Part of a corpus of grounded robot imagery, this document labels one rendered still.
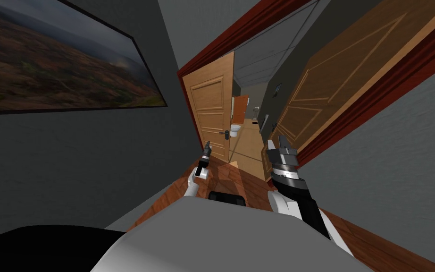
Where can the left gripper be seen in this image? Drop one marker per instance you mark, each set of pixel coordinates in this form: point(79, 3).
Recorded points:
point(206, 154)

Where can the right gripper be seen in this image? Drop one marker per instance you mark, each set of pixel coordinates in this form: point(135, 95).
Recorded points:
point(283, 155)

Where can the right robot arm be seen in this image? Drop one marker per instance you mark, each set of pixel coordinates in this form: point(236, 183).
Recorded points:
point(304, 202)

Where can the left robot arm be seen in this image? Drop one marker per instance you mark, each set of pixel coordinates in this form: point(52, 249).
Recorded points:
point(44, 249)

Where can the white toilet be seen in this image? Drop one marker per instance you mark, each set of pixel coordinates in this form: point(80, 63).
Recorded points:
point(235, 130)

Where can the orange door leaf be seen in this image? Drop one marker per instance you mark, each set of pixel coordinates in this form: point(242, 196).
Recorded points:
point(240, 109)

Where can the light wooden door leaf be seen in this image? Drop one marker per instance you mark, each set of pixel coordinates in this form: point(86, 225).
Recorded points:
point(210, 102)

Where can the small dark framed picture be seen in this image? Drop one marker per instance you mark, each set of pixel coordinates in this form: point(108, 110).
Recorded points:
point(277, 90)

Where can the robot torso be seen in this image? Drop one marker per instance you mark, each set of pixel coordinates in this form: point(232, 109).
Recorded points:
point(217, 238)

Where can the brown wooden door leaf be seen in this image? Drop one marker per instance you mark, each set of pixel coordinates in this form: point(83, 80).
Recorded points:
point(346, 71)

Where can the framed landscape picture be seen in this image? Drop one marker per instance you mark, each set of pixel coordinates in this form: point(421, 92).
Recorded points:
point(51, 60)

